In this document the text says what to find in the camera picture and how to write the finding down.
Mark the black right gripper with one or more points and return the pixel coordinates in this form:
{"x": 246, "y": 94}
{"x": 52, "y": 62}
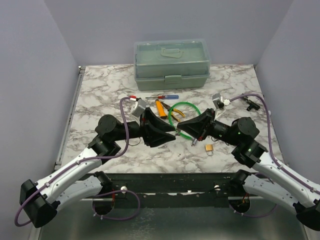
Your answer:
{"x": 200, "y": 126}

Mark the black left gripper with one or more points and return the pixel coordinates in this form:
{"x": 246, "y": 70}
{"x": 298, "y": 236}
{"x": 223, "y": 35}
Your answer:
{"x": 152, "y": 136}

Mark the silver key bunch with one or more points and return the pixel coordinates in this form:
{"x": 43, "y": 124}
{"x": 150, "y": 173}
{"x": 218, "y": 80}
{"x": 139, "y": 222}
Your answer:
{"x": 177, "y": 132}

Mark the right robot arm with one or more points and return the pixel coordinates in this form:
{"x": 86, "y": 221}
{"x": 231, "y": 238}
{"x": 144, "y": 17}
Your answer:
{"x": 290, "y": 189}

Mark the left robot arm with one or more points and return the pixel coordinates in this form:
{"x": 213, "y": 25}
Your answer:
{"x": 41, "y": 200}

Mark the orange utility knife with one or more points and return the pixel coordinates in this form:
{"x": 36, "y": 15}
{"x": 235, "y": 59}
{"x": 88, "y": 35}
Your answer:
{"x": 160, "y": 109}

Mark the brass padlock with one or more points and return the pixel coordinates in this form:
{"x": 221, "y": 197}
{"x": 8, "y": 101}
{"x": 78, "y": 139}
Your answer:
{"x": 209, "y": 149}

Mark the blue red screwdriver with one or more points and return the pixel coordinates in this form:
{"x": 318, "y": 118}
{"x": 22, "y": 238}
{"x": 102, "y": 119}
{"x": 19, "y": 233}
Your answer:
{"x": 169, "y": 97}

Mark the black small tool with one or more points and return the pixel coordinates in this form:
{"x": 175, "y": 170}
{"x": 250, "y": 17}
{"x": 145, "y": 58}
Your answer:
{"x": 251, "y": 104}

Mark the green plastic toolbox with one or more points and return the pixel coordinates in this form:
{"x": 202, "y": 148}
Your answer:
{"x": 171, "y": 64}

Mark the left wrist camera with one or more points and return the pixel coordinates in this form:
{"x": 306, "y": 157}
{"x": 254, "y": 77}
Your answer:
{"x": 138, "y": 108}

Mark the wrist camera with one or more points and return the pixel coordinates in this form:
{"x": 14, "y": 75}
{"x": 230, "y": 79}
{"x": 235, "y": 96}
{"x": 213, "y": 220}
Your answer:
{"x": 138, "y": 108}
{"x": 218, "y": 102}

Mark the yellow handled pliers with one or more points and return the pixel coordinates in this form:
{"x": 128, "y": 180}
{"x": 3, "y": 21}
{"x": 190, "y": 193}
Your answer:
{"x": 168, "y": 107}

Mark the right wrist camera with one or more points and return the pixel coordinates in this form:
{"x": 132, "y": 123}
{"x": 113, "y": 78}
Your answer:
{"x": 218, "y": 102}

